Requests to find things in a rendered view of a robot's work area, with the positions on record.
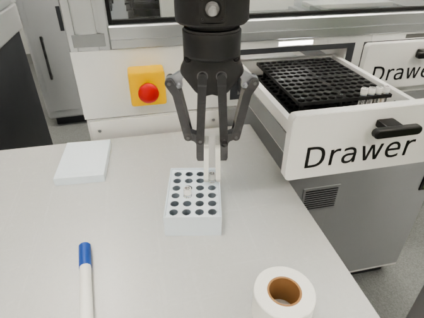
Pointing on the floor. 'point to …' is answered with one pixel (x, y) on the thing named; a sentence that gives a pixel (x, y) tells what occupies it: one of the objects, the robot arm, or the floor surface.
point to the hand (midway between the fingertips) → (211, 159)
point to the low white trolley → (158, 236)
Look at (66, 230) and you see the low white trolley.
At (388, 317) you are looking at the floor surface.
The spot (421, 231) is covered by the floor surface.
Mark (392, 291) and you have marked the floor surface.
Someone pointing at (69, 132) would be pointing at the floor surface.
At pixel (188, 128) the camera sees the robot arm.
